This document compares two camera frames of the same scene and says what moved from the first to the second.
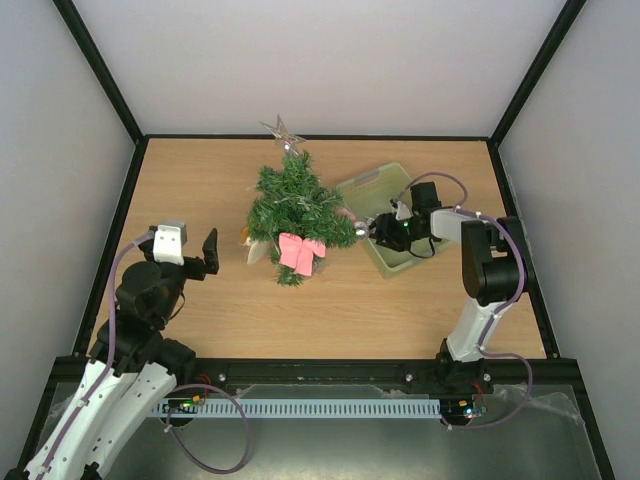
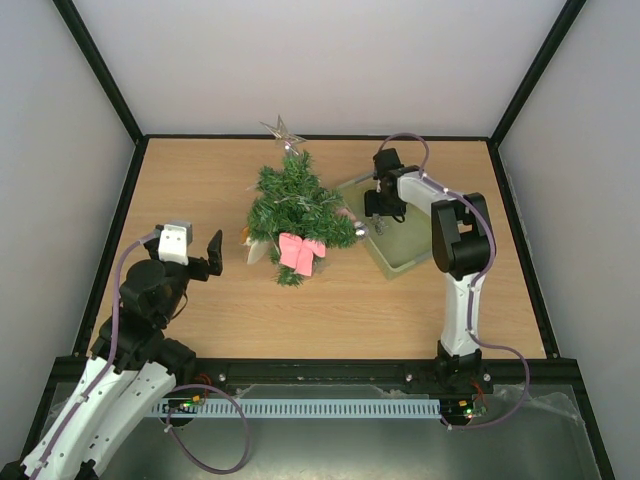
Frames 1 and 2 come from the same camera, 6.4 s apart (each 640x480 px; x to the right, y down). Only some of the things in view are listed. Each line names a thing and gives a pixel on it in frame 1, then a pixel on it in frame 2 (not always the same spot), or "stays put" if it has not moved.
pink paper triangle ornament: [346, 212] stays put
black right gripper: [380, 229] → [378, 204]
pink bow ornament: [298, 254] stays put
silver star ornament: [284, 139] stays put
